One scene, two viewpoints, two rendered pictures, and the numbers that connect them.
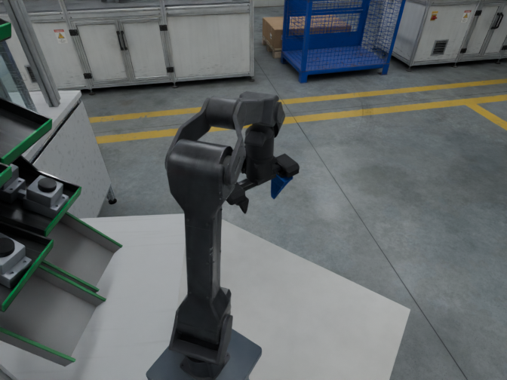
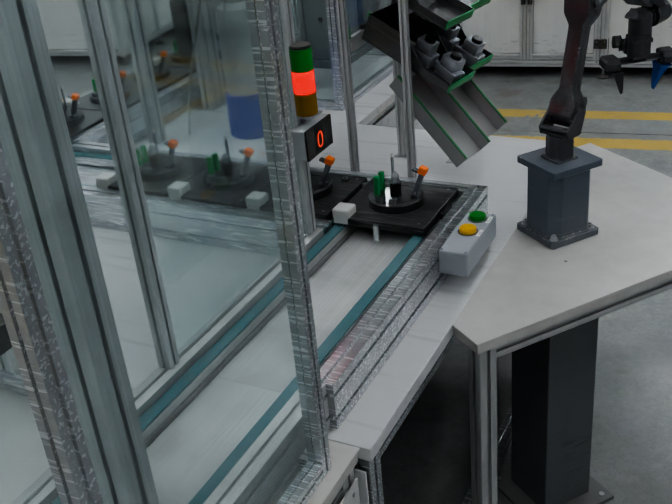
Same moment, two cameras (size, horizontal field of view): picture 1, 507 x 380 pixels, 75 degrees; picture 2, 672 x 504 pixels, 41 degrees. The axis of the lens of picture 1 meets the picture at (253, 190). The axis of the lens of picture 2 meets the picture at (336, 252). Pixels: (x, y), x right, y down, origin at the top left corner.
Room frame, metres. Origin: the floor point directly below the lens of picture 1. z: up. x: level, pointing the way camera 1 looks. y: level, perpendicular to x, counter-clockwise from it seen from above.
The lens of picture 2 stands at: (-1.72, -0.53, 1.93)
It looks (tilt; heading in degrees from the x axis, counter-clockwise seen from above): 28 degrees down; 33
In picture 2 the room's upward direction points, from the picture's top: 6 degrees counter-clockwise
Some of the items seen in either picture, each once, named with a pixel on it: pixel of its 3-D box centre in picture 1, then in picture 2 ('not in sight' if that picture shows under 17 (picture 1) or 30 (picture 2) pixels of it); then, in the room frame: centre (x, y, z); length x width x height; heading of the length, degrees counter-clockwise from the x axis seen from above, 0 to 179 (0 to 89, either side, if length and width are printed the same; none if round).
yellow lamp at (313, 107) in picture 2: not in sight; (306, 102); (-0.14, 0.54, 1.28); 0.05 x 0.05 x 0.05
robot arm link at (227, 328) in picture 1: (198, 332); (560, 121); (0.25, 0.09, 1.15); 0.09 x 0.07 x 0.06; 73
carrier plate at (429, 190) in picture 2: not in sight; (396, 205); (0.06, 0.43, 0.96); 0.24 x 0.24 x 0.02; 4
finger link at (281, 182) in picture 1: (278, 184); (659, 74); (0.61, -0.06, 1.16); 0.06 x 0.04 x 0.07; 35
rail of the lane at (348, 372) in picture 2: not in sight; (413, 284); (-0.20, 0.26, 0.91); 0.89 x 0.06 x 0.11; 4
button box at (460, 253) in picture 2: not in sight; (468, 242); (-0.01, 0.21, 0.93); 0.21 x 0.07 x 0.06; 4
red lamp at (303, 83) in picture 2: not in sight; (303, 80); (-0.14, 0.54, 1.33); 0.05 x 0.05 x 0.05
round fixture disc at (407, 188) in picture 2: not in sight; (396, 198); (0.06, 0.43, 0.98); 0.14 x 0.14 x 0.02
